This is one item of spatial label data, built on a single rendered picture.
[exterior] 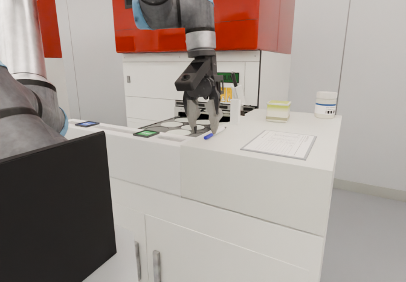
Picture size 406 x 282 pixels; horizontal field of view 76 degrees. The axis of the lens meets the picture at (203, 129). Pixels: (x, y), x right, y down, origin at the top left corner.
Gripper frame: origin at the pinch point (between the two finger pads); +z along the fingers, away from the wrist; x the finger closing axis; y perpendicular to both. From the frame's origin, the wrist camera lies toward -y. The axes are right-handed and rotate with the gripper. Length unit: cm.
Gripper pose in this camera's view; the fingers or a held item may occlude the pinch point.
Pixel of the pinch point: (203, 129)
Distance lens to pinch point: 68.6
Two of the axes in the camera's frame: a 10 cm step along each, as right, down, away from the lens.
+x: -8.9, -0.3, 4.6
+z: 0.7, 9.8, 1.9
